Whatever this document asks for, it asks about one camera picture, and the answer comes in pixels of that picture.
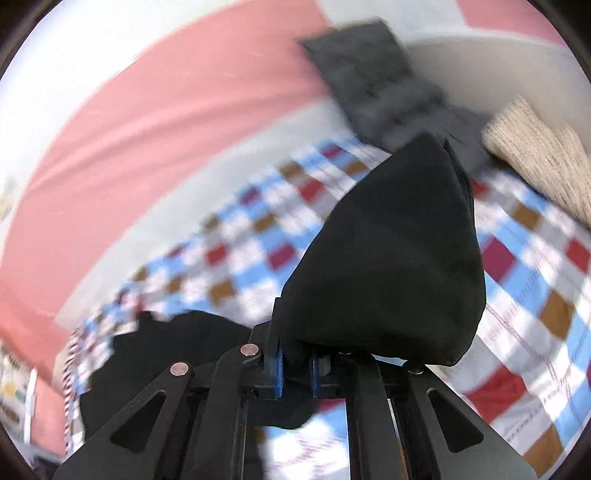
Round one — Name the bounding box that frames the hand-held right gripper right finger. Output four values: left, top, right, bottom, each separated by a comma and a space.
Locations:
308, 352, 539, 480

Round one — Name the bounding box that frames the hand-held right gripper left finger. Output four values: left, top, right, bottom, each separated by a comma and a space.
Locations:
52, 298, 283, 480

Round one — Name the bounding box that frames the black garment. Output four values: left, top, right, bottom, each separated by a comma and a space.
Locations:
79, 133, 486, 440

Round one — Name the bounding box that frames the checkered bedsheet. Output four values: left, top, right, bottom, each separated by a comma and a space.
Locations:
62, 136, 591, 480

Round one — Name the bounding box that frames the pineapple print curtain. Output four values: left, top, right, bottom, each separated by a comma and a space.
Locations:
0, 344, 37, 437

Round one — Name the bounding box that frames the dark grey quilted cloth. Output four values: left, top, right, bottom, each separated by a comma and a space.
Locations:
299, 17, 494, 172

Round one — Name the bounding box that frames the beige knitted cloth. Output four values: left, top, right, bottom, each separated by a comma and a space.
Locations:
481, 95, 591, 228

